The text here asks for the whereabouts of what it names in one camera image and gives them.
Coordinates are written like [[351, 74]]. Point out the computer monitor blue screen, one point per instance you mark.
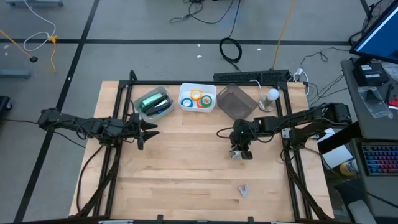
[[382, 40]]

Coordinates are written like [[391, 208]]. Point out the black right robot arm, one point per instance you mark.
[[295, 119]]

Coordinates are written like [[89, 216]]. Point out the clear grey plastic bin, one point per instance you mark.
[[147, 119]]

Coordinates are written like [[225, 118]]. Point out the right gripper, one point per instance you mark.
[[241, 137]]

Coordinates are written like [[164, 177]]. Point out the black stapler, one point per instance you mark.
[[155, 109]]

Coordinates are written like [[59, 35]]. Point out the grey desk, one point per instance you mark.
[[357, 130]]

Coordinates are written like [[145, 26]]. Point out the black metal table frame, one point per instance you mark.
[[202, 83]]

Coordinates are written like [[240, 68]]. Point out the clear plastic bag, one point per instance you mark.
[[373, 105]]

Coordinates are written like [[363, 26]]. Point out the mint green stapler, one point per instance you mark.
[[152, 99]]

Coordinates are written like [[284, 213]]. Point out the yellow tape roll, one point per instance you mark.
[[191, 94]]

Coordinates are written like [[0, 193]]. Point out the black chair caster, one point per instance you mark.
[[3, 104]]

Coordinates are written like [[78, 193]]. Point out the grey cart base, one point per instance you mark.
[[34, 2]]

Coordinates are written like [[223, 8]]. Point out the green tape roll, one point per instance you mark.
[[211, 101]]

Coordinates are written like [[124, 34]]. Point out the grey stand foot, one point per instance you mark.
[[14, 74]]

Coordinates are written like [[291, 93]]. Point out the white paper sheet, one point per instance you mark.
[[337, 157]]

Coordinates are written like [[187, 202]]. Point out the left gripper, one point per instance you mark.
[[135, 127]]

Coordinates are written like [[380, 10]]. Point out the red tool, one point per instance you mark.
[[394, 102]]

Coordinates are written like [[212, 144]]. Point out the white plastic bin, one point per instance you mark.
[[211, 90]]

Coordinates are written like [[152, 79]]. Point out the orange tape roll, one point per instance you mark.
[[199, 105]]

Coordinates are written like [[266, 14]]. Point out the white power adapter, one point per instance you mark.
[[299, 72]]

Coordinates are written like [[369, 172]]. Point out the blue tape roll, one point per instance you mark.
[[182, 102]]

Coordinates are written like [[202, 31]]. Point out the yellow lid wipes canister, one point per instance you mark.
[[346, 168]]

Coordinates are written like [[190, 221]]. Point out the backlit rainbow keyboard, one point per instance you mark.
[[381, 160]]

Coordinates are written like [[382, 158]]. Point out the smoky brown plastic bin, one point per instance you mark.
[[236, 102]]

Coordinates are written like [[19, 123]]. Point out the light blue staple remover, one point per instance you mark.
[[235, 155]]

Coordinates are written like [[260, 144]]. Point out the low black perforated box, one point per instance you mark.
[[236, 77]]

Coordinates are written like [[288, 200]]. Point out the white bulb lamp brass base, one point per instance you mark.
[[273, 94]]

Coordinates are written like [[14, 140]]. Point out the grey chair seat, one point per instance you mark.
[[362, 213]]

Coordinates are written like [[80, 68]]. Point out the black floor fan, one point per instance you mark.
[[373, 18]]

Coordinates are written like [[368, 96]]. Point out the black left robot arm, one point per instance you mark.
[[62, 119]]

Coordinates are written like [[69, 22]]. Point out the small black computer box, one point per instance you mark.
[[370, 74]]

